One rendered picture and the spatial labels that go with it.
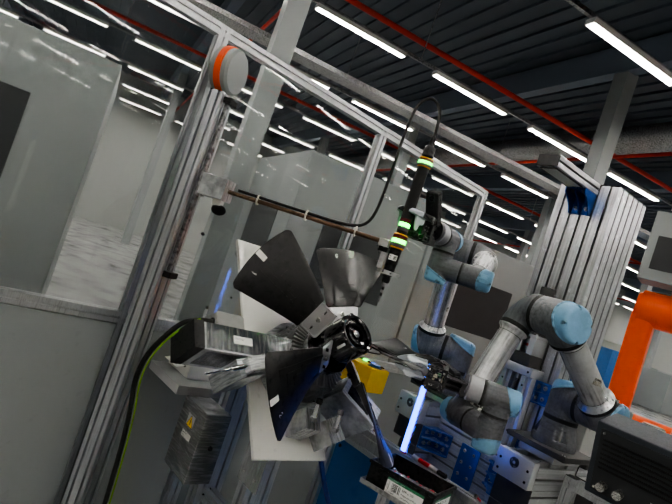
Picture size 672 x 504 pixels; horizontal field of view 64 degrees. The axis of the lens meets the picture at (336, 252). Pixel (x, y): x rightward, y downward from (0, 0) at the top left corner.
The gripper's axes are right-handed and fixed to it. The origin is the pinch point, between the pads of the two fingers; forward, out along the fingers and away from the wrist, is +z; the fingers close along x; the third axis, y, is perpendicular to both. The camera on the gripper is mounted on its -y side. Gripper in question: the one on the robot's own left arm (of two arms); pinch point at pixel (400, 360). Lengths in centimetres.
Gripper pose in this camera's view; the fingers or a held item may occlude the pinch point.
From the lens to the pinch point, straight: 165.0
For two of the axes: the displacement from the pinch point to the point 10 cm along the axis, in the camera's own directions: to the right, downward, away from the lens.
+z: -9.3, -3.0, 2.1
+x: -2.9, 9.5, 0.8
